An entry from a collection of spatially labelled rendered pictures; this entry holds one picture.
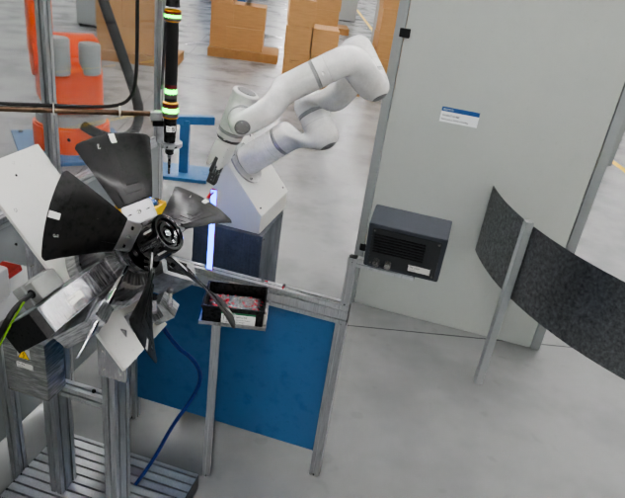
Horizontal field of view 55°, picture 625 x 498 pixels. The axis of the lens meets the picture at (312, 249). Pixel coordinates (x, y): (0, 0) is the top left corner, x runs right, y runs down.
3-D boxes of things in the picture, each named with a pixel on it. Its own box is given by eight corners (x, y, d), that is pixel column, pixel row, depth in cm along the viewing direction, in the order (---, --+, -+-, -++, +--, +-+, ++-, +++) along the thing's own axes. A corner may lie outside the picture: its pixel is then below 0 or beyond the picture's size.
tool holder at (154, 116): (151, 149, 168) (151, 115, 164) (148, 141, 174) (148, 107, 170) (184, 149, 172) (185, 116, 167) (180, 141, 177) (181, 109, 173)
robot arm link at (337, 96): (301, 140, 235) (284, 103, 236) (326, 133, 241) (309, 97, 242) (364, 76, 191) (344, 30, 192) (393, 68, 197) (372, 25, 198)
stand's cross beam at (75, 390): (58, 394, 206) (57, 385, 205) (65, 387, 210) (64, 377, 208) (107, 409, 203) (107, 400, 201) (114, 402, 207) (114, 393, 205)
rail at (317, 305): (125, 267, 239) (124, 249, 236) (130, 263, 243) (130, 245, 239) (346, 325, 223) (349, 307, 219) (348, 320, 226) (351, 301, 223)
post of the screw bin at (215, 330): (201, 476, 251) (212, 313, 215) (202, 470, 254) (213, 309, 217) (208, 476, 251) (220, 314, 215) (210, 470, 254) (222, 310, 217)
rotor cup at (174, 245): (140, 280, 175) (173, 263, 169) (111, 238, 171) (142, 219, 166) (165, 259, 187) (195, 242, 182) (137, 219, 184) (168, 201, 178)
